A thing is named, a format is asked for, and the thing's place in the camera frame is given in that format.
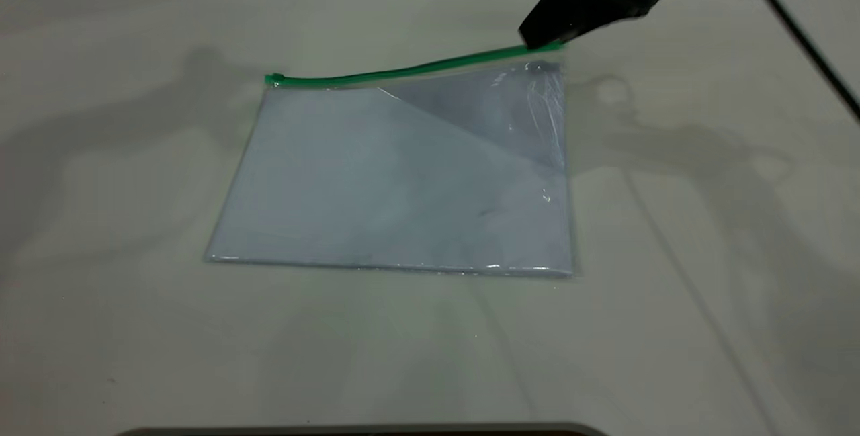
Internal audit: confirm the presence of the clear zip bag green zipper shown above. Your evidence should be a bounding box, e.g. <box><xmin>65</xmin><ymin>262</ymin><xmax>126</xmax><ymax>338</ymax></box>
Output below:
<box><xmin>204</xmin><ymin>42</ymin><xmax>577</xmax><ymax>280</ymax></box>

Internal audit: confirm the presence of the black braided cable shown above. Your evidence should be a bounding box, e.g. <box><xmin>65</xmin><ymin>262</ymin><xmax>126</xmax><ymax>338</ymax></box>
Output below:
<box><xmin>736</xmin><ymin>0</ymin><xmax>860</xmax><ymax>122</ymax></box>

